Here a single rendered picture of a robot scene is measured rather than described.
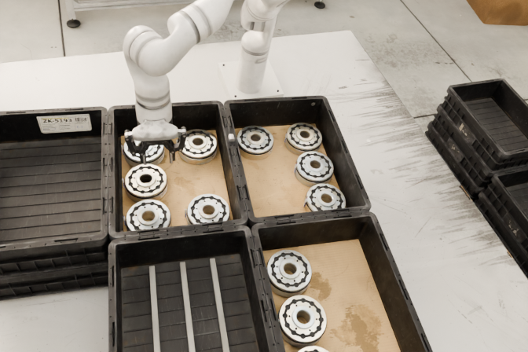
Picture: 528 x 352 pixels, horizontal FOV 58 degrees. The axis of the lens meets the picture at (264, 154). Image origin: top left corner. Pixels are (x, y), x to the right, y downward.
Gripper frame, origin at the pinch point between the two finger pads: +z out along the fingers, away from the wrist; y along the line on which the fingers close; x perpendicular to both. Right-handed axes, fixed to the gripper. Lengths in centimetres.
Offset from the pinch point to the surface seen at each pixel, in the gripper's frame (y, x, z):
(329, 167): -44.9, 0.1, 8.8
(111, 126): 11.1, -13.3, 2.5
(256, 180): -25.0, 0.4, 11.5
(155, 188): 1.0, 3.0, 8.4
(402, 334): -48, 46, 8
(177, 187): -4.4, 0.9, 11.3
